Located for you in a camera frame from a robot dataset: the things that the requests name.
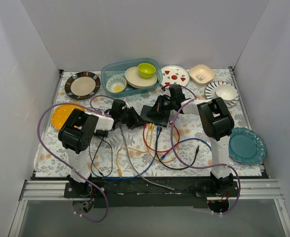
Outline black network switch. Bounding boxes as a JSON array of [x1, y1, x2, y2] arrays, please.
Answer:
[[140, 105, 170, 127]]

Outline yellow ethernet cable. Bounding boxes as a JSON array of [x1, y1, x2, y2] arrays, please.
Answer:
[[115, 124, 155, 179], [147, 124, 181, 163]]

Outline red ethernet cable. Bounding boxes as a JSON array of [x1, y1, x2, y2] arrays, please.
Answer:
[[143, 120, 180, 153]]

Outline grey ethernet cable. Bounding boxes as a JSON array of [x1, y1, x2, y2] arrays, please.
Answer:
[[119, 124, 175, 191]]

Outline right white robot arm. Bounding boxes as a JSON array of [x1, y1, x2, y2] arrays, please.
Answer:
[[146, 84, 234, 196]]

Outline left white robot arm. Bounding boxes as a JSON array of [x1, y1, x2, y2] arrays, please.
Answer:
[[58, 99, 146, 198]]

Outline white plate red shapes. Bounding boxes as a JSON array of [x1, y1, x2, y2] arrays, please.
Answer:
[[161, 65, 190, 86]]

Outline black power adapter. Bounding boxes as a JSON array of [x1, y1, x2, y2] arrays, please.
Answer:
[[94, 130, 109, 138]]

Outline floral table mat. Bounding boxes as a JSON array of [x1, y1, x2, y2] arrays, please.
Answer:
[[35, 69, 263, 178]]

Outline blue patterned small bowl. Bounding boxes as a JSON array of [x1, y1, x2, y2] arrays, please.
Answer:
[[106, 75, 127, 93]]

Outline beige square panda bowl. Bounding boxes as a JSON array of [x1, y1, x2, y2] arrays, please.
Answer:
[[188, 64, 215, 85]]

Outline blue striped plate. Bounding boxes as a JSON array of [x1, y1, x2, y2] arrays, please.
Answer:
[[205, 80, 240, 107]]

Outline beige plate stack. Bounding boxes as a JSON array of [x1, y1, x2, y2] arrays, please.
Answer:
[[125, 67, 157, 88]]

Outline lime green bowl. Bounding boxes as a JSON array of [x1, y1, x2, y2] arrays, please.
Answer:
[[138, 63, 156, 79]]

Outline teal plastic basin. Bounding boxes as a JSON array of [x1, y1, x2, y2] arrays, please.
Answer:
[[101, 58, 162, 98]]

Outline white bowl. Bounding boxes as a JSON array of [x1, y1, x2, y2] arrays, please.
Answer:
[[215, 84, 238, 104]]

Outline brown rimmed plate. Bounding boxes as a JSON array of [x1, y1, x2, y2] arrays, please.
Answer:
[[64, 72, 101, 100]]

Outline yellow dotted plate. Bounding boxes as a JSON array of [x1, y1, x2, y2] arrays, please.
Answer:
[[51, 104, 85, 130]]

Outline teal scalloped plate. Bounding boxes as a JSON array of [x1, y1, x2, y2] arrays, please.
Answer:
[[228, 127, 267, 165]]

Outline blue ethernet cable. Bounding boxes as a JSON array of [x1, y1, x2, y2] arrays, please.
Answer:
[[104, 125, 212, 181]]

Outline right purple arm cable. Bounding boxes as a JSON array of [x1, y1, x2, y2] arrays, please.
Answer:
[[164, 84, 241, 215]]

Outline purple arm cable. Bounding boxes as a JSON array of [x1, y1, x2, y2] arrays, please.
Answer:
[[37, 95, 112, 223], [164, 84, 241, 215]]

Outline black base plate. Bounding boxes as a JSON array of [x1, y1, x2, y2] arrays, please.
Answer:
[[63, 177, 238, 208]]

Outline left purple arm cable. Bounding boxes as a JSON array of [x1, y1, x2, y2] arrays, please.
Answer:
[[37, 95, 112, 223]]

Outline aluminium frame rail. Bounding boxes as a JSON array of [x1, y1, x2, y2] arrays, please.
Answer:
[[9, 177, 290, 237]]

